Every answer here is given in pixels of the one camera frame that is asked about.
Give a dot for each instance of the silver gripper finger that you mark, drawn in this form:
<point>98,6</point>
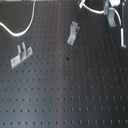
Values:
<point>114,2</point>

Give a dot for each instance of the right metal cable clip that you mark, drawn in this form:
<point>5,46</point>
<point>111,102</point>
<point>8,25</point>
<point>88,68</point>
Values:
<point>110,13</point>

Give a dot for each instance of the metal cable clip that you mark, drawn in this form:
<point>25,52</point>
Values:
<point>74,29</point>
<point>110,13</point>
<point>23,54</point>

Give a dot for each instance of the middle metal cable clip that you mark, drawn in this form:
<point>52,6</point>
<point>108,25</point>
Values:
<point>74,29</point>

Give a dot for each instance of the left metal cable clip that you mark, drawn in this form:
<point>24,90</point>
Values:
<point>23,54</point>

